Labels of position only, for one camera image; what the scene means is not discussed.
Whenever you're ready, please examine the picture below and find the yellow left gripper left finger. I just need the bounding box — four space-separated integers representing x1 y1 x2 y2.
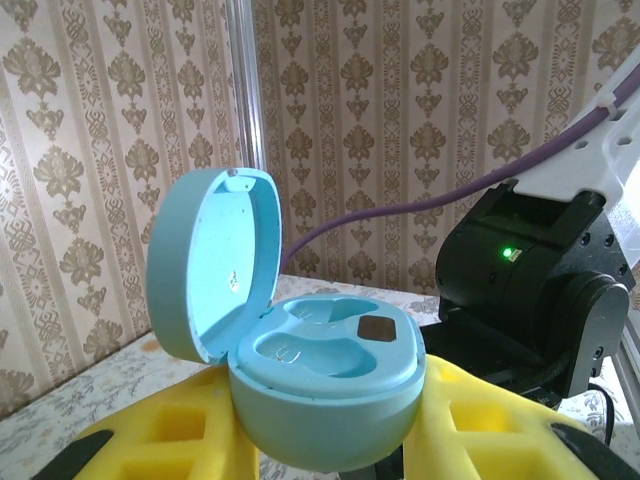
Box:
42 366 260 480

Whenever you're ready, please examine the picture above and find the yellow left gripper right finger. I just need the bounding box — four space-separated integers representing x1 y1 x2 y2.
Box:
402 354 621 480

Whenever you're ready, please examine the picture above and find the teal earbud charging case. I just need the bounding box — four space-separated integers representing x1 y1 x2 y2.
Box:
147 168 427 474

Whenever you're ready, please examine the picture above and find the thin black cable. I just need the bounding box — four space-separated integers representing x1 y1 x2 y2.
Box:
587 380 617 446

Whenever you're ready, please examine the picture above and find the aluminium side rail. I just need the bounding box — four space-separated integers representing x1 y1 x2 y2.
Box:
607 329 640 396

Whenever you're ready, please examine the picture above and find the aluminium frame post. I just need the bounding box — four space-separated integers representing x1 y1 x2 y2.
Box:
227 0 266 174

